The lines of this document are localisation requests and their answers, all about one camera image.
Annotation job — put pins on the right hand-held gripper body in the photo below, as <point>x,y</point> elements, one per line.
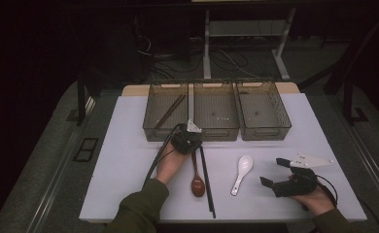
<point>294,187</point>

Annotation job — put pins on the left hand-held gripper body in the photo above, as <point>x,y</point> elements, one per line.
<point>186,140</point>

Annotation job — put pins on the white ceramic spoon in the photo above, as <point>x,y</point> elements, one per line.
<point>244,163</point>

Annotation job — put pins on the smoky clear plastic bin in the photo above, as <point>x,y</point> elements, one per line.
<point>216,110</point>
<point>262,110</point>
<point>165,106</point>

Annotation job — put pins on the black chopstick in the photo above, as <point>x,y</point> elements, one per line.
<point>207,181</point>

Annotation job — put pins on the brown wooden spoon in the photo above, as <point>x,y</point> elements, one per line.
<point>198,187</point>

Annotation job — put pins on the person's right hand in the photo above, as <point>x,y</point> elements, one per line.
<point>318,202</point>

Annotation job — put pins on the person's left hand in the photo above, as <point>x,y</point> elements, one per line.
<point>169,166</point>

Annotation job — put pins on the white table mat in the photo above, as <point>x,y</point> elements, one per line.
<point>122,161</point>

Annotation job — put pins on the black metal stand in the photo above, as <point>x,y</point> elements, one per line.
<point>348,103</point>
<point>80,97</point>

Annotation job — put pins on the white metal desk frame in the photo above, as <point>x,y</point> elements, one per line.
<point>207,48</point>

